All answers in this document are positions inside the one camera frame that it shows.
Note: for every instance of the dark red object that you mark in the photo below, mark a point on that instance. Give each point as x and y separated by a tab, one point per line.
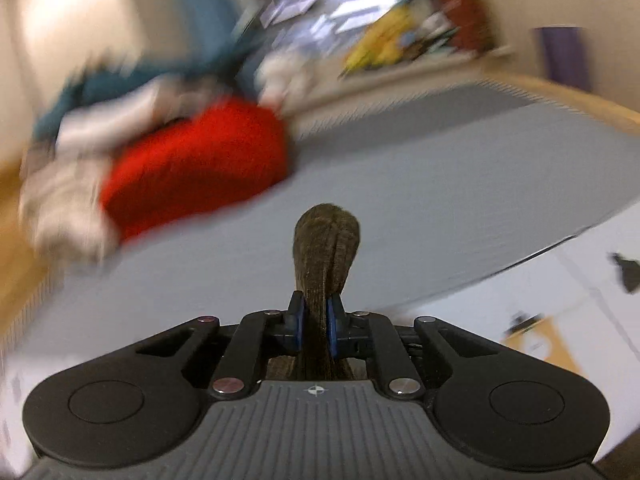
465	10

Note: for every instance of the grey printed bed sheet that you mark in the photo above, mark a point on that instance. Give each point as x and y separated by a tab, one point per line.
425	200

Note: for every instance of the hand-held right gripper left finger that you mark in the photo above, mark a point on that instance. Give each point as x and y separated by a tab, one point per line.
296	327

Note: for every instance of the white folded blanket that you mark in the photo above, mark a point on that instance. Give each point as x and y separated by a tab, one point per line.
70	195

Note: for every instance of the teal cloth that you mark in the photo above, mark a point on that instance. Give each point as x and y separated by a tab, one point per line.
200	20

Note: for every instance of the yellow object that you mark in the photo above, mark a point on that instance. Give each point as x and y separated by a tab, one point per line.
385	40

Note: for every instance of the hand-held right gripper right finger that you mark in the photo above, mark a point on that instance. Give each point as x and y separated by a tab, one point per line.
332	329

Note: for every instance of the purple object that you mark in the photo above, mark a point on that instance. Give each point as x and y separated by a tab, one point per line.
565	55

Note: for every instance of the red folded blanket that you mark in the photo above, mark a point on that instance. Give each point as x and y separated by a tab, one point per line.
200	165

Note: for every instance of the wooden bed frame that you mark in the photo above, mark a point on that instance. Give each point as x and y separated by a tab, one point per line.
20	250

